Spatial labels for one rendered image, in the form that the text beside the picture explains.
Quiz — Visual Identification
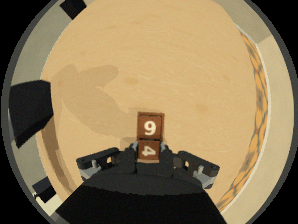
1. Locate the brown wooden tray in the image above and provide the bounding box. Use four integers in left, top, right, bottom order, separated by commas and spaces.
137, 112, 165, 142

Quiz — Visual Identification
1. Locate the brown calendar cube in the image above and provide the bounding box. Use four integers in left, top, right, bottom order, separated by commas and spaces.
139, 115, 162, 139
138, 138, 160, 160

